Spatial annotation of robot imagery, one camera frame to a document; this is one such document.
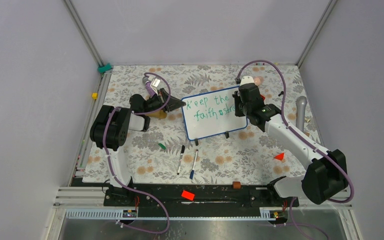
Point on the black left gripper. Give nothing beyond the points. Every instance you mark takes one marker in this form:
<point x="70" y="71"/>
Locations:
<point x="174" y="103"/>

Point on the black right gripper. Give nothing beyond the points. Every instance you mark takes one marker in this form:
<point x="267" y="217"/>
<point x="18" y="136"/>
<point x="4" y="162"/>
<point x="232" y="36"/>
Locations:
<point x="237" y="98"/>

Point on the blue framed whiteboard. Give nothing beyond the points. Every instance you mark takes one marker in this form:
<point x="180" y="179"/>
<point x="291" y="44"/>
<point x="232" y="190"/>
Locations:
<point x="211" y="113"/>

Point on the green marker cap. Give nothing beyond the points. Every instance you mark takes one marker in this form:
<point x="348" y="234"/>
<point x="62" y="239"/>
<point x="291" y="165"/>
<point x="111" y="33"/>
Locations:
<point x="162" y="146"/>

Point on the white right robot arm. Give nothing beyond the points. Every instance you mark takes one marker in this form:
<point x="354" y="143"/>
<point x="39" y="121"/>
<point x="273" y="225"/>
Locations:
<point x="325" y="170"/>

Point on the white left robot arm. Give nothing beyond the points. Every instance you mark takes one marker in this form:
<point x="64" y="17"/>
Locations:
<point x="111" y="126"/>

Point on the black whiteboard marker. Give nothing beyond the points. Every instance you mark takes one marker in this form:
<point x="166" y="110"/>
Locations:
<point x="183" y="147"/>

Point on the blue whiteboard marker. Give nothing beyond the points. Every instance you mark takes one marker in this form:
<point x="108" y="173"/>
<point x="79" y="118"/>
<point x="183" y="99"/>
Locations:
<point x="192" y="172"/>

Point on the purple glitter microphone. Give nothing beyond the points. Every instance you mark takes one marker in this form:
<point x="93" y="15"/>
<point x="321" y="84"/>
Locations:
<point x="146" y="80"/>

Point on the pink microphone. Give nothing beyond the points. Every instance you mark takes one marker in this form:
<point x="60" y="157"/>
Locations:
<point x="258" y="80"/>

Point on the floral patterned table mat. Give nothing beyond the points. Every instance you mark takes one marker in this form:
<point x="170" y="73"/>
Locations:
<point x="246" y="156"/>

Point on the silver microphone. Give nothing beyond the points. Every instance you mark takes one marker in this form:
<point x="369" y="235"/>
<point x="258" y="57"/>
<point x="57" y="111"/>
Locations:
<point x="301" y="104"/>

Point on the yellow small cube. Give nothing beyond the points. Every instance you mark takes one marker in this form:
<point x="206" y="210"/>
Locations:
<point x="94" y="96"/>

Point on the red triangular block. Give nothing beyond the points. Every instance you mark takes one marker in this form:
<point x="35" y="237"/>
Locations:
<point x="280" y="157"/>

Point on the teal corner clamp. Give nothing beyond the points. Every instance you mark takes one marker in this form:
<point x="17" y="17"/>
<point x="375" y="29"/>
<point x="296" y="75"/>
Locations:
<point x="103" y="69"/>

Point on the brown small block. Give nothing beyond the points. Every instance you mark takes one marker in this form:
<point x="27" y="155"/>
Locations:
<point x="236" y="185"/>

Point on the red flat card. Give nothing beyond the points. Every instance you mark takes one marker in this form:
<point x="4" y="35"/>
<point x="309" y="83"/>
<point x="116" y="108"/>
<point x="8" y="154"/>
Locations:
<point x="188" y="195"/>

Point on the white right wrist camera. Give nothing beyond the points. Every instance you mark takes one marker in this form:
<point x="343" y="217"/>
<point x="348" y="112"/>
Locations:
<point x="246" y="80"/>

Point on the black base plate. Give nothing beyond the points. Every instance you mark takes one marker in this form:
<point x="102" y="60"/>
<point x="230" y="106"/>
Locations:
<point x="211" y="201"/>

